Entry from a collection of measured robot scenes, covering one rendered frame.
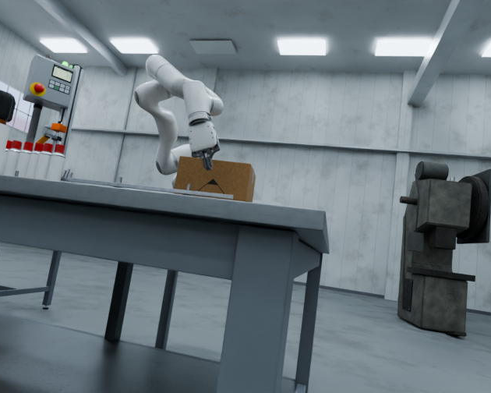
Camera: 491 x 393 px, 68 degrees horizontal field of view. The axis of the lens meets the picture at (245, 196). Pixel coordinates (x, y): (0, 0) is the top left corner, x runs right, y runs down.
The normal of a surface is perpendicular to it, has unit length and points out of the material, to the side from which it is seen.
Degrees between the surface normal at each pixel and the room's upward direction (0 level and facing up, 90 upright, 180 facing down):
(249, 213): 90
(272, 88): 90
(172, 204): 90
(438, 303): 90
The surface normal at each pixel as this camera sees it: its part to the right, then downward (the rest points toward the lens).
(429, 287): -0.07, -0.15
